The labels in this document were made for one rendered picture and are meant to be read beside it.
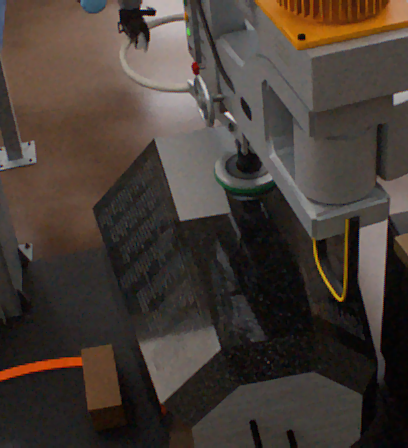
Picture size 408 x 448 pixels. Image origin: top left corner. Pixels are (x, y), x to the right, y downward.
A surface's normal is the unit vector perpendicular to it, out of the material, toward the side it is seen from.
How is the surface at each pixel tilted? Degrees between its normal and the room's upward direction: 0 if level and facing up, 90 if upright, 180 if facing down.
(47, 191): 0
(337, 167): 90
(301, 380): 90
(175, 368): 45
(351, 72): 90
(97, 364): 0
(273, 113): 90
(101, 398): 0
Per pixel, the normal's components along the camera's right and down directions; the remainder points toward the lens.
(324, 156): -0.37, 0.61
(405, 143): 0.47, 0.53
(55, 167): -0.09, -0.77
